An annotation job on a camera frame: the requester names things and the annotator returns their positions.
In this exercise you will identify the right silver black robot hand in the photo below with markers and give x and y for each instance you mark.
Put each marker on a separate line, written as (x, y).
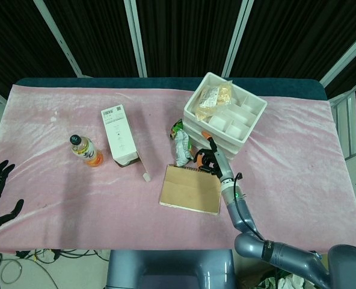
(224, 165)

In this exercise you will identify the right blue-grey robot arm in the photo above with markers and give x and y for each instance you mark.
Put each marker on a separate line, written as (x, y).
(241, 216)

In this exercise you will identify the white carton box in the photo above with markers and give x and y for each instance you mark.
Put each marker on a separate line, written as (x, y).
(119, 135)

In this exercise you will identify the brown cover spiral notebook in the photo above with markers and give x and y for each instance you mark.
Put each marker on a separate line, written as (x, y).
(190, 189)

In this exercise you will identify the green silver snack wrapper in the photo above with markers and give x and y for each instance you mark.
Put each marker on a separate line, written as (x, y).
(182, 147)

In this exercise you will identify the pink velvet table cloth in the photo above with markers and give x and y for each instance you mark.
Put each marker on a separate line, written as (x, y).
(286, 180)

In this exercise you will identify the clear bag of snacks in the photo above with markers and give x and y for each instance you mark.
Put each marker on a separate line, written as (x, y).
(211, 99)

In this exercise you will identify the orange drink bottle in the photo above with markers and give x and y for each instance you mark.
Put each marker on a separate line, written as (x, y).
(87, 153)

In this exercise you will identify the teal padded table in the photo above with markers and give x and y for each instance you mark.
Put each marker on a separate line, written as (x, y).
(166, 82)

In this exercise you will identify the blue-grey robot torso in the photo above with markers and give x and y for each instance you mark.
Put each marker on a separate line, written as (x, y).
(166, 268)

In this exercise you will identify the green white rag pile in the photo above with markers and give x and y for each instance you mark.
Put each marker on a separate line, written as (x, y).
(280, 281)

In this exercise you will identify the white metal rack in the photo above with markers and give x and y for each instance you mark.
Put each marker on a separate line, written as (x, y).
(349, 120)

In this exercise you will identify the black curtain backdrop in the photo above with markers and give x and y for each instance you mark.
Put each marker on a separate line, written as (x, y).
(190, 30)

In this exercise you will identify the white compartmented plastic tray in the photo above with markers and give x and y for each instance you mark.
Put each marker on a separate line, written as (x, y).
(196, 108)

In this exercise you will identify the white frame post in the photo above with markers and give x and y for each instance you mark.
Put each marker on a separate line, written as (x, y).
(236, 39)
(136, 39)
(60, 39)
(343, 57)

